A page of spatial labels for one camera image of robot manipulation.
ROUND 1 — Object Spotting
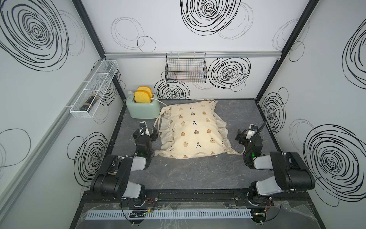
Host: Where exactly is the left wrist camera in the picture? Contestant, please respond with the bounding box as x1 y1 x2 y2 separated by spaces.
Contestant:
139 121 150 136

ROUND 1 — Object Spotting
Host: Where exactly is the white wire wall shelf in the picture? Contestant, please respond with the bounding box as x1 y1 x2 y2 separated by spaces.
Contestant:
70 60 118 118

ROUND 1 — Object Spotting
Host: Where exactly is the front yellow toast slice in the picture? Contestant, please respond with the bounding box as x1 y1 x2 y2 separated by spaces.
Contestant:
134 90 152 104

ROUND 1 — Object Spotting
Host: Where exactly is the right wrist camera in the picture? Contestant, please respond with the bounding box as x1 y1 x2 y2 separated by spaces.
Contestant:
246 124 259 138

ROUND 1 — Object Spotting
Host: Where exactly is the rear yellow toast slice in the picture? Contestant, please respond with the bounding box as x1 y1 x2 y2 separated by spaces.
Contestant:
137 86 153 98

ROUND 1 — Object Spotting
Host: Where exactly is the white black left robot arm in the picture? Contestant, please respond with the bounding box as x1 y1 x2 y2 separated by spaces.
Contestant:
90 127 158 200

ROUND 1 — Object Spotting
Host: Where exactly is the white toaster power cable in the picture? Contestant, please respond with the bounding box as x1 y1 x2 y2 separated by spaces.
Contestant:
127 91 168 107

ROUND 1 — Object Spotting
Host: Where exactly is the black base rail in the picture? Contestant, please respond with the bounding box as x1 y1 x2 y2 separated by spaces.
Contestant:
79 189 310 209

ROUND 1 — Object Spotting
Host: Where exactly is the mint green toaster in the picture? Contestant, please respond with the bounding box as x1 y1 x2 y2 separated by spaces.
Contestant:
126 94 161 119

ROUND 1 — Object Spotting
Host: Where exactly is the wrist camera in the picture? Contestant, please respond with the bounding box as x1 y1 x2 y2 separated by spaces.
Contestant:
246 124 259 138
139 121 150 136

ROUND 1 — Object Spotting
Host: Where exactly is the yellow toast slice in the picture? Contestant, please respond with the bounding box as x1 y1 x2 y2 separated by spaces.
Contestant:
134 90 152 104
137 86 153 98

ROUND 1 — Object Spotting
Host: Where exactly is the grey slotted cable duct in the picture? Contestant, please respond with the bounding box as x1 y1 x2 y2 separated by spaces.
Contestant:
85 209 252 220

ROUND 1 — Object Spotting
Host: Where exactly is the cream animal print pillow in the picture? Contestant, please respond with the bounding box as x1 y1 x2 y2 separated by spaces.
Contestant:
154 100 238 159

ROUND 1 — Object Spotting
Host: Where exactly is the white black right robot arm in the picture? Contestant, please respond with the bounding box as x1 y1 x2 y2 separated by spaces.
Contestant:
235 126 315 199

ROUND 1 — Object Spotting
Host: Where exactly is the dark bottle in shelf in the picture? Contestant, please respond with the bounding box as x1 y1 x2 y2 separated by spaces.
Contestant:
79 94 99 112

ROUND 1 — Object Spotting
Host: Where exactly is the black wire wall basket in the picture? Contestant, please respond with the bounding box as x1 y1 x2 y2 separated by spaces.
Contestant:
165 52 208 83

